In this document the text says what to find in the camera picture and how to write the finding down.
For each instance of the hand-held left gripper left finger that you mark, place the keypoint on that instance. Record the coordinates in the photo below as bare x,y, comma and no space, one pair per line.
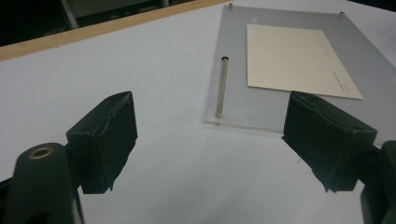
102,140

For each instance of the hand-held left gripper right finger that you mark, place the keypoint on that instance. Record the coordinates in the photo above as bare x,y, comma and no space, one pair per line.
327,143

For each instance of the painting postcard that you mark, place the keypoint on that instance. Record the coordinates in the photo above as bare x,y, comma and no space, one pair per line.
292,56

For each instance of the clear acrylic photo frame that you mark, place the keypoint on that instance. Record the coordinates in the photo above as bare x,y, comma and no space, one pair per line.
236,77

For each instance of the wooden table board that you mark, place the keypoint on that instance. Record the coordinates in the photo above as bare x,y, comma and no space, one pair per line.
93,31

